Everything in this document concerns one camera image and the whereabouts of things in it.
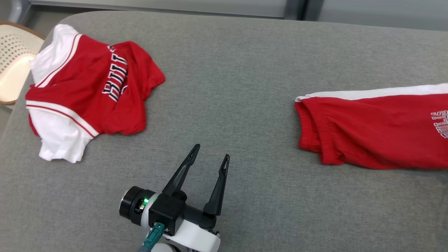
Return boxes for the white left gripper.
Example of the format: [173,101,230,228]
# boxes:
[119,144,231,252]

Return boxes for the red and white t-shirt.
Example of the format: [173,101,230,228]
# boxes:
[25,23,166,164]

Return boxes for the red shorts with white stripe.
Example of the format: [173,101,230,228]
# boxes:
[294,83,448,170]

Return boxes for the beige perforated chair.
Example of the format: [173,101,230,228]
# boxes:
[0,21,46,106]

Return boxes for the grey wall baseboard rail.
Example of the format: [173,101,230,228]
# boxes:
[28,0,288,19]

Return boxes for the grey partition post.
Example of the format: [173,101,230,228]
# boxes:
[284,0,324,21]

